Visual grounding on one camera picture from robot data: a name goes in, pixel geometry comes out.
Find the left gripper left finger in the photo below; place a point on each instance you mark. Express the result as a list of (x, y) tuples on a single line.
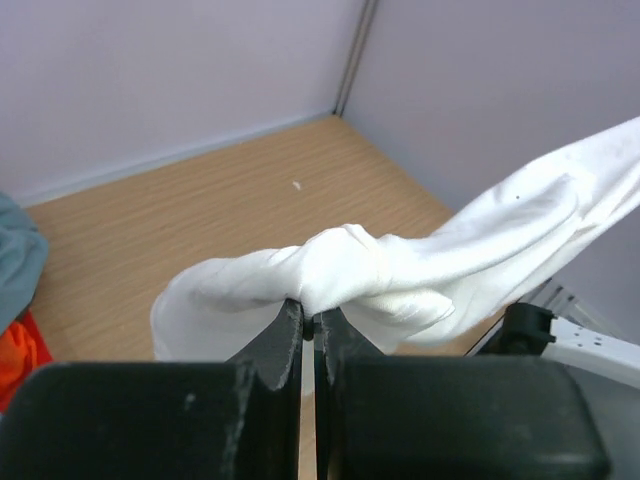
[(237, 419)]

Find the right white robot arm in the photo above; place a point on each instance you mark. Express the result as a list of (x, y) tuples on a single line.
[(594, 352)]

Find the right aluminium frame post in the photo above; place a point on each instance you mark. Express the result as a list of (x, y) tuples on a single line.
[(356, 50)]

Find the blue-grey t-shirt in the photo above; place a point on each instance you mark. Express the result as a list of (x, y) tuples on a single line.
[(24, 251)]

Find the orange t-shirt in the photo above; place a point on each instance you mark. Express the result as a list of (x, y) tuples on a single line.
[(23, 350)]

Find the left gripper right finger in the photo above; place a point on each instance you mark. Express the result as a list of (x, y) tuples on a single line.
[(510, 415)]

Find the white printed t-shirt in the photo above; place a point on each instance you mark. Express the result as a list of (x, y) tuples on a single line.
[(425, 291)]

